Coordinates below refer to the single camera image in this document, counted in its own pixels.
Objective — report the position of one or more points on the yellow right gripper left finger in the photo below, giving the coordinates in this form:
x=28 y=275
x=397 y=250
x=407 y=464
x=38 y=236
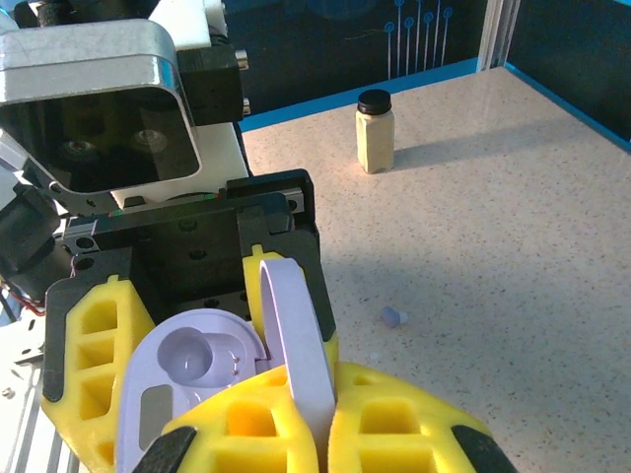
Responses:
x=246 y=433

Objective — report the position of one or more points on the lavender earbud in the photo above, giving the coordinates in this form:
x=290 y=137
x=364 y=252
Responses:
x=392 y=317

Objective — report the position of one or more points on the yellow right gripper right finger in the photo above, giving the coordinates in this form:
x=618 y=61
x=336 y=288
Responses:
x=404 y=433

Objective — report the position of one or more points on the blue table edge strip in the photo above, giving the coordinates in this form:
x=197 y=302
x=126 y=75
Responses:
x=567 y=103
x=320 y=101

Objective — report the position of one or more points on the small bottle with black cap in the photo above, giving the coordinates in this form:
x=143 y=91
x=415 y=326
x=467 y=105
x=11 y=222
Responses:
x=375 y=138

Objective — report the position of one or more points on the lavender earbud charging case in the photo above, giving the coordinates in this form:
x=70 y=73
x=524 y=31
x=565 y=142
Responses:
x=197 y=355

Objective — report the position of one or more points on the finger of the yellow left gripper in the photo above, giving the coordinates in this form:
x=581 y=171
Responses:
x=315 y=276
x=93 y=345

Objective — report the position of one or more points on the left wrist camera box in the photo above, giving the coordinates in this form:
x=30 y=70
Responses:
x=98 y=123

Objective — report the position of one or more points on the aluminium frame post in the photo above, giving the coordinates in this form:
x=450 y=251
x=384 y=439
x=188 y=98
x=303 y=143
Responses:
x=498 y=34

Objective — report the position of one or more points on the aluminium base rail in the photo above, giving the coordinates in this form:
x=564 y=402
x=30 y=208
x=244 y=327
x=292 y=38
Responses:
x=20 y=433

